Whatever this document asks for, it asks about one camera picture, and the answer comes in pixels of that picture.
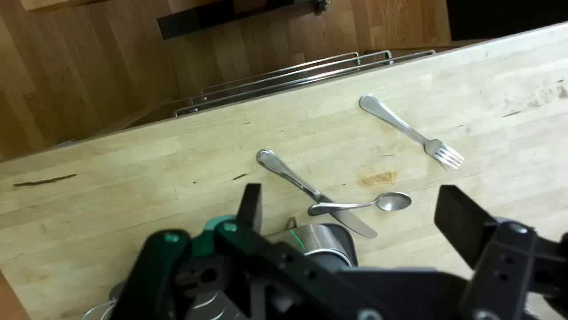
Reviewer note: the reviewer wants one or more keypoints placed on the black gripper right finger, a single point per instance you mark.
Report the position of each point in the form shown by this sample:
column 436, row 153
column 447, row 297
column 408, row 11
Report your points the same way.
column 463, row 223

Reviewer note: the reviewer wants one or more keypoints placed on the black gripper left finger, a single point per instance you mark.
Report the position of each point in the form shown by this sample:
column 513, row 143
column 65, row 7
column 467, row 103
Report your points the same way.
column 248, row 207

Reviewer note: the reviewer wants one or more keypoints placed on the silver spoon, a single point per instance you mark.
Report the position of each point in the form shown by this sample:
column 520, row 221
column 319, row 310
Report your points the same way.
column 392, row 201

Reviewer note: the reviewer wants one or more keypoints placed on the silver table knife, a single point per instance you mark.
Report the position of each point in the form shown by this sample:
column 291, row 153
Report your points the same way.
column 284, row 169

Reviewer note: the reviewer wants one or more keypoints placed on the silver fork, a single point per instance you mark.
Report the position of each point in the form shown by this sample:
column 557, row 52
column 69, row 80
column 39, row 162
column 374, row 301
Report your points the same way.
column 390, row 119

